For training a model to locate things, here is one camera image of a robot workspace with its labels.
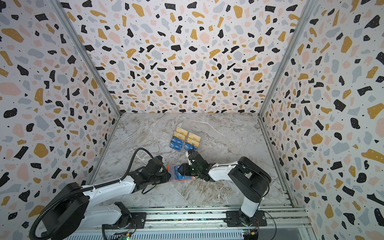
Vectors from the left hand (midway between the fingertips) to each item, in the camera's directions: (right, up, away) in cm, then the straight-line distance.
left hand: (174, 174), depth 85 cm
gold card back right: (+11, +20, +10) cm, 25 cm away
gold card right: (+10, +17, +11) cm, 23 cm away
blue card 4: (-2, +14, +15) cm, 20 cm away
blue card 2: (0, +18, +13) cm, 22 cm away
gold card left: (+1, +21, +13) cm, 25 cm away
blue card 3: (+8, +14, +11) cm, 19 cm away
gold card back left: (+3, +24, +14) cm, 28 cm away
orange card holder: (-3, +2, +4) cm, 5 cm away
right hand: (+2, +3, +1) cm, 4 cm away
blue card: (+2, -2, +3) cm, 4 cm away
